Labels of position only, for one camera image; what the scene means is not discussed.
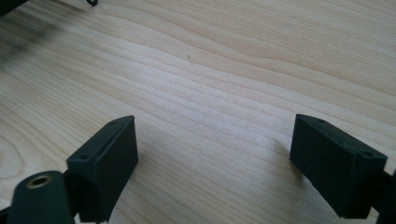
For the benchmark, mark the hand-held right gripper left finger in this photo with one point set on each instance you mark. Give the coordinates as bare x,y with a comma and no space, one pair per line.
107,161

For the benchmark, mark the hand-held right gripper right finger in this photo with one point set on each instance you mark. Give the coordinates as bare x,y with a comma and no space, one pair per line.
333,168

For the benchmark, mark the small black object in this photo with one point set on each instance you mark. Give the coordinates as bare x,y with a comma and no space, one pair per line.
92,2

